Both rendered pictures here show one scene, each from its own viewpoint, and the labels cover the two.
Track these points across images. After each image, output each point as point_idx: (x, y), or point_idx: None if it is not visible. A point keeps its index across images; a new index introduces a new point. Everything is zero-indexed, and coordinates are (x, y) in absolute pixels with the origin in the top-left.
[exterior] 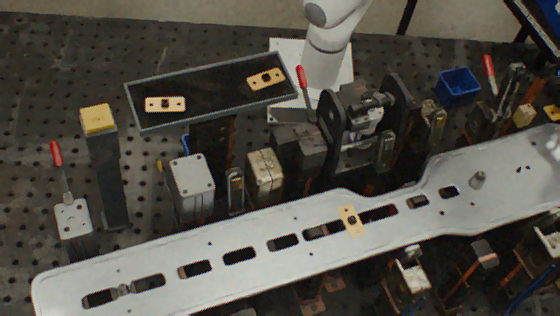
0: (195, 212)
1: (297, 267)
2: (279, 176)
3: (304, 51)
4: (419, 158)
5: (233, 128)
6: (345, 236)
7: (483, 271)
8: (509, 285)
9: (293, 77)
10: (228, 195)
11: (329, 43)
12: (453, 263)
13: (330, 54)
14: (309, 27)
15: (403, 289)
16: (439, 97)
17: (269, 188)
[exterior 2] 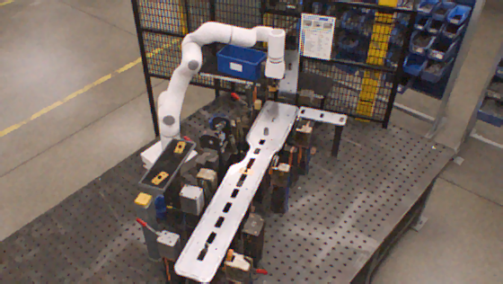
0: (200, 206)
1: (247, 195)
2: (215, 173)
3: (164, 144)
4: (239, 144)
5: (180, 175)
6: (250, 176)
7: (295, 154)
8: (301, 159)
9: None
10: (205, 192)
11: (175, 130)
12: None
13: (177, 136)
14: (163, 131)
15: (282, 173)
16: None
17: (214, 180)
